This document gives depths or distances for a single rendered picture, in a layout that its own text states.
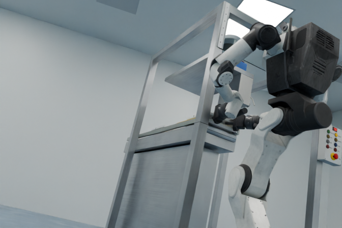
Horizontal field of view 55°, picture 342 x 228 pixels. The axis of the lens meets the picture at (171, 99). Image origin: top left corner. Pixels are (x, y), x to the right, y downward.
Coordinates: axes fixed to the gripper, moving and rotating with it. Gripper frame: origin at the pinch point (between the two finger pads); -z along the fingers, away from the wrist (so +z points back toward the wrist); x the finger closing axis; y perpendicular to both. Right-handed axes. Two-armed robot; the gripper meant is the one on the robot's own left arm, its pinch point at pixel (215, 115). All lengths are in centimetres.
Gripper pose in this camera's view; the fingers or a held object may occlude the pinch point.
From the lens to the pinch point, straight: 206.0
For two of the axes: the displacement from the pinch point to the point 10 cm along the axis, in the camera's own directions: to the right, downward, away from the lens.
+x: -2.1, 9.2, -3.4
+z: 3.4, -2.5, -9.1
